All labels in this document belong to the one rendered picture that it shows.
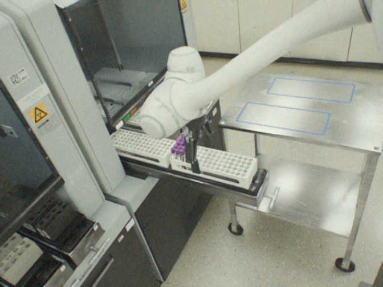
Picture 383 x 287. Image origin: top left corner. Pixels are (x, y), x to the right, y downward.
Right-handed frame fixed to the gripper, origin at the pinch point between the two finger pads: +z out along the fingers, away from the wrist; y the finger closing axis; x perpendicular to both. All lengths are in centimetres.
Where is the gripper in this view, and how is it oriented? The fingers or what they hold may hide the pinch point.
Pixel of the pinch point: (202, 158)
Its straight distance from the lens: 115.0
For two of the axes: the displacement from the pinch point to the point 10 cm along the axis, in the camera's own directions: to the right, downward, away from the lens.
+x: -8.8, -1.9, 4.4
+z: 1.6, 7.5, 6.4
